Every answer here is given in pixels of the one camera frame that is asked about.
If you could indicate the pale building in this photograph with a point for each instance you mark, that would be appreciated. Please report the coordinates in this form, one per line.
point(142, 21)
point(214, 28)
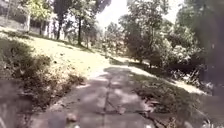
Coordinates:
point(15, 24)

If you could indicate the leaf-covered earth slope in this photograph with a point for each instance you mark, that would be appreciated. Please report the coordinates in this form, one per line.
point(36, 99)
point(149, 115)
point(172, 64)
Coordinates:
point(61, 56)

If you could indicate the grey concrete path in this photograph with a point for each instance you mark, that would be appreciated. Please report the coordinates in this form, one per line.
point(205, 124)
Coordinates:
point(96, 100)

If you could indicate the group of green trees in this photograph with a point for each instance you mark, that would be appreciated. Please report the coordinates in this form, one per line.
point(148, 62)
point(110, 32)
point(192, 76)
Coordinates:
point(143, 33)
point(79, 31)

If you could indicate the leaf-covered ground strip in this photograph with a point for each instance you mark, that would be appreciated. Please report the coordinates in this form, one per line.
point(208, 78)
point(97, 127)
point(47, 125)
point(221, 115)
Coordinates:
point(166, 96)

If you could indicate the brown stone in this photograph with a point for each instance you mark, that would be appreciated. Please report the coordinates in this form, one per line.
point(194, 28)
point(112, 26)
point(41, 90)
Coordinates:
point(71, 117)

